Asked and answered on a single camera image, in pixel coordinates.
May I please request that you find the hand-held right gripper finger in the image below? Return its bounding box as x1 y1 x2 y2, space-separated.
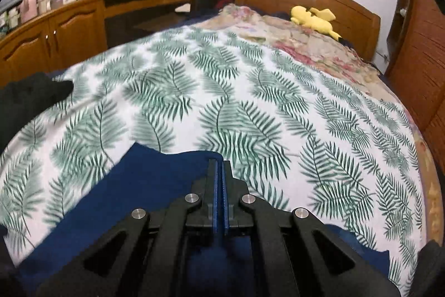
222 159 400 297
35 159 221 297

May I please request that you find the navy blue jacket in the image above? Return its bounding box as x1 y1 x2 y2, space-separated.
0 142 390 297

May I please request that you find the leaf print bed sheet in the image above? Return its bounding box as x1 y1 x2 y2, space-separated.
0 26 426 297

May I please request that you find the floral blanket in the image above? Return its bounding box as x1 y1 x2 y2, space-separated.
205 4 386 99

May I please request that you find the yellow plush toy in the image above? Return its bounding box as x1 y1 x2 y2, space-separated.
290 6 343 40

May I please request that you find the black cloth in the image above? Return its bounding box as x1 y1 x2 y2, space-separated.
0 72 73 151

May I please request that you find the person's dark clothing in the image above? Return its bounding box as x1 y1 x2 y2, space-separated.
410 240 445 297

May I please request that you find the wooden desk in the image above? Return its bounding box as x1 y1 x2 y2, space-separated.
0 0 195 82

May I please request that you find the wooden louvred wardrobe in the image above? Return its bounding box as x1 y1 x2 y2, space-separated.
384 0 445 144

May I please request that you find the pink bottle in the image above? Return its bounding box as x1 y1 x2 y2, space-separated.
20 0 37 23

